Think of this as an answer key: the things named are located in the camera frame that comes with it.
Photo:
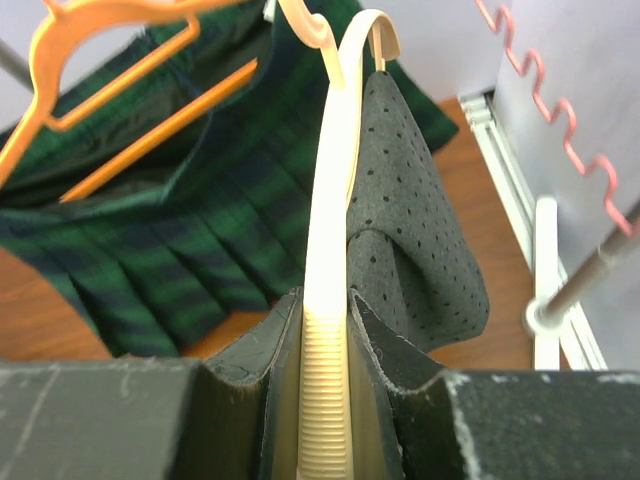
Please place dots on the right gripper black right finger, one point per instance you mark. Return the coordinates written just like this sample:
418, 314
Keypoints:
478, 424

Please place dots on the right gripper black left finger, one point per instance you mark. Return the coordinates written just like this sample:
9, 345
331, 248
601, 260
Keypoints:
233, 416

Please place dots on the cream plastic hanger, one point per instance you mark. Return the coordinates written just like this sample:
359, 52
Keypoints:
324, 431

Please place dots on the grey dotted skirt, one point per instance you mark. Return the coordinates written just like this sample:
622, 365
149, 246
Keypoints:
407, 256

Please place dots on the pink wavy hanger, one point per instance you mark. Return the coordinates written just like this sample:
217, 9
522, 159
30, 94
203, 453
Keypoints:
501, 21

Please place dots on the green plaid pleated skirt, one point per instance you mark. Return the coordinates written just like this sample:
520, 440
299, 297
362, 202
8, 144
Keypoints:
212, 221

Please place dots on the orange plastic hanger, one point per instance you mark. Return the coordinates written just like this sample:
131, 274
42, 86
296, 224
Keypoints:
69, 25

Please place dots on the white clothes rack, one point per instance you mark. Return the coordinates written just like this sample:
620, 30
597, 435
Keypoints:
554, 317

